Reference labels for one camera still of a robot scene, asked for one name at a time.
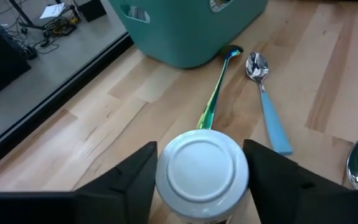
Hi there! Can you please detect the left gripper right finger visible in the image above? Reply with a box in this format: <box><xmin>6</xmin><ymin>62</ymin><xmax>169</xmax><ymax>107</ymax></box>
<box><xmin>243</xmin><ymin>139</ymin><xmax>354</xmax><ymax>224</ymax></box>

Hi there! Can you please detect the white paper sheet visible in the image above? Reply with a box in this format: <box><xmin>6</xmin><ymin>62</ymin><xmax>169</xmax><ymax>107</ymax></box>
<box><xmin>40</xmin><ymin>2</ymin><xmax>66</xmax><ymax>19</ymax></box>

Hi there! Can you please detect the green plastic bin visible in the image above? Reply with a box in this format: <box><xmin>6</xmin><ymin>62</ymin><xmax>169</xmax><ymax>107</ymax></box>
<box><xmin>108</xmin><ymin>0</ymin><xmax>269</xmax><ymax>69</ymax></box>

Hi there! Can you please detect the black aluminium table frame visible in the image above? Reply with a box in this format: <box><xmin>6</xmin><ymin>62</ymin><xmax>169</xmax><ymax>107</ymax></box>
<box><xmin>0</xmin><ymin>32</ymin><xmax>135</xmax><ymax>177</ymax></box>

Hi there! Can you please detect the spoon with light blue handle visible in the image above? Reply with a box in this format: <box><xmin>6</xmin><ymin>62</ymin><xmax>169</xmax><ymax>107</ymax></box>
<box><xmin>245</xmin><ymin>51</ymin><xmax>294</xmax><ymax>156</ymax></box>

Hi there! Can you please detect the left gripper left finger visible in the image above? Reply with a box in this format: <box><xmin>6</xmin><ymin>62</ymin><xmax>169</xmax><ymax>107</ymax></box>
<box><xmin>74</xmin><ymin>141</ymin><xmax>158</xmax><ymax>224</ymax></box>

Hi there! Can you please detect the black equipment case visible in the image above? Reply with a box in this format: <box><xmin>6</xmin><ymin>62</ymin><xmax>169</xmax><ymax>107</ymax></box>
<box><xmin>78</xmin><ymin>0</ymin><xmax>107</xmax><ymax>22</ymax></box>

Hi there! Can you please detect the white lid spice jar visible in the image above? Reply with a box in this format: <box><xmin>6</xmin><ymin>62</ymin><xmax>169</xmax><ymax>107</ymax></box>
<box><xmin>155</xmin><ymin>129</ymin><xmax>250</xmax><ymax>224</ymax></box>

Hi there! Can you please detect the iridescent green spoon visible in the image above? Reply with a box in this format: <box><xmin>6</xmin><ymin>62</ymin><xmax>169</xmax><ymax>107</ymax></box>
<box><xmin>196</xmin><ymin>44</ymin><xmax>245</xmax><ymax>131</ymax></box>

